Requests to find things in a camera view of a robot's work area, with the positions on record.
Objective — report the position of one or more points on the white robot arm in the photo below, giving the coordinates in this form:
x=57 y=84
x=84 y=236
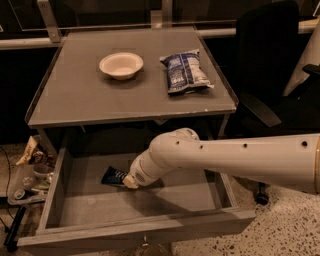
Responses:
x=291 y=161

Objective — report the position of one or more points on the metal drawer handle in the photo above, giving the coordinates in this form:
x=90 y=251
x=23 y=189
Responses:
x=147 y=249

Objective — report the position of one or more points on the grey metal railing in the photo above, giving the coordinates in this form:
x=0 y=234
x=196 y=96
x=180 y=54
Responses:
x=40 y=23

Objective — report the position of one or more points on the black stand leg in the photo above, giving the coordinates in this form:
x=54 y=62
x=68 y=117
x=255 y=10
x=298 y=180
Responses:
x=10 y=243

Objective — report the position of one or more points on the blue white chip bag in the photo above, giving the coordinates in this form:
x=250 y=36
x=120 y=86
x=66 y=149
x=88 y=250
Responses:
x=184 y=74

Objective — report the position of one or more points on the dark blue rxbar wrapper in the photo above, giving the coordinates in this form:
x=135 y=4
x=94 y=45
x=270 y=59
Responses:
x=113 y=176

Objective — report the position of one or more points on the grey cabinet table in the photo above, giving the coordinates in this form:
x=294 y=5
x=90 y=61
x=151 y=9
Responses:
x=76 y=93

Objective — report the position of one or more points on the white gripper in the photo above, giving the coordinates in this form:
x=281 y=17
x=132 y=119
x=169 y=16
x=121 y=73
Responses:
x=138 y=175

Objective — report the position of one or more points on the open grey top drawer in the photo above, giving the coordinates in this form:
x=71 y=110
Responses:
x=81 y=215

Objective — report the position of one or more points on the white paper bowl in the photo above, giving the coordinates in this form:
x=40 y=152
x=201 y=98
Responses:
x=121 y=66

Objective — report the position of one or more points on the clear bin of snacks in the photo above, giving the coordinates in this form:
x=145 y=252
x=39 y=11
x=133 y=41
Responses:
x=33 y=175

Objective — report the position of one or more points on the black office chair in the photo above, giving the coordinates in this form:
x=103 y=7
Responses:
x=265 y=57

